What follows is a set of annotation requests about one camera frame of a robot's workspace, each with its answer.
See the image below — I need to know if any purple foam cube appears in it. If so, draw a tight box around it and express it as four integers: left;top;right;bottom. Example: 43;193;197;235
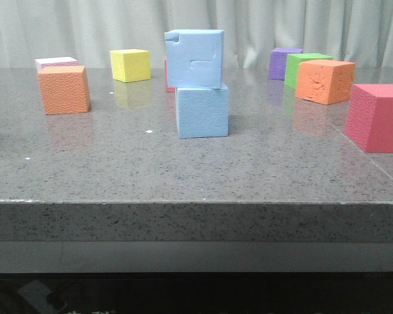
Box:
269;47;304;80

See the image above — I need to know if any light pink foam cube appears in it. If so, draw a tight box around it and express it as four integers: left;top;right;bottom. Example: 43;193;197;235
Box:
35;56;79;72

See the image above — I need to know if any grey curtain backdrop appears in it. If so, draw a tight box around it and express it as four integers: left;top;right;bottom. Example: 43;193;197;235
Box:
0;1;393;68

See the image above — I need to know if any notched light blue foam cube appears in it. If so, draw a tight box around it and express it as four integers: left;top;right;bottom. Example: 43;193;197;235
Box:
164;29;225;89

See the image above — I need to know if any dented orange foam cube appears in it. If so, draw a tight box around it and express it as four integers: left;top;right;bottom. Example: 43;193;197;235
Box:
295;59;356;105

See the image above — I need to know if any yellow foam cube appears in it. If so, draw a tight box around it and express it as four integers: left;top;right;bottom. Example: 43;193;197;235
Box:
110;49;151;82

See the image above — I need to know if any large red foam cube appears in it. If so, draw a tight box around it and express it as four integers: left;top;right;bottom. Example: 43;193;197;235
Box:
345;84;393;153

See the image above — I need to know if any small pink-red foam cube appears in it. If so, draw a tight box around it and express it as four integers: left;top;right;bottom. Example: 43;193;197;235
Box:
164;58;175;93

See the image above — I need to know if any textured orange foam cube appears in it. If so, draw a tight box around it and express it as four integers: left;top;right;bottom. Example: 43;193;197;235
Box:
37;65;91;115

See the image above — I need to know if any green foam cube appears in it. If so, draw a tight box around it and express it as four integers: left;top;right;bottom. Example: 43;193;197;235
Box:
284;53;333;89

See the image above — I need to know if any smooth light blue foam cube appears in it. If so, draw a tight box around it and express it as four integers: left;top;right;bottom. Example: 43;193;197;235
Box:
176;84;229;138

